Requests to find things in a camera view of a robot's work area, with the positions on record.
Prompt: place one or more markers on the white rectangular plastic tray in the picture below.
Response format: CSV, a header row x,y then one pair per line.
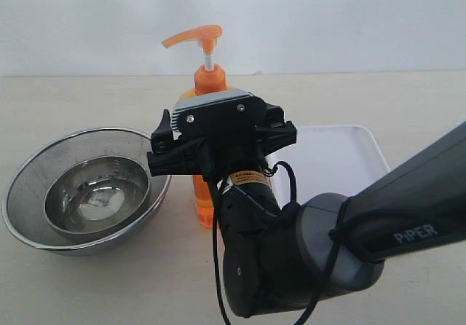
x,y
342,159

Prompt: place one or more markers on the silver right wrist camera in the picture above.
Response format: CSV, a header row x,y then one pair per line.
x,y
224,113

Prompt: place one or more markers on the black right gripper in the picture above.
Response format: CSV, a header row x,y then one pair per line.
x,y
217,157

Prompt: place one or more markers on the small stainless steel bowl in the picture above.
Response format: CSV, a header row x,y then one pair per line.
x,y
97,197

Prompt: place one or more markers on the steel mesh colander bowl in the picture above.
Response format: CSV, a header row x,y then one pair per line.
x,y
23,206

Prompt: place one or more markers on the orange pump soap bottle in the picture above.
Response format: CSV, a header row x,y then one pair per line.
x,y
208,78

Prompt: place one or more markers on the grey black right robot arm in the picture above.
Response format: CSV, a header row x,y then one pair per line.
x,y
280,255

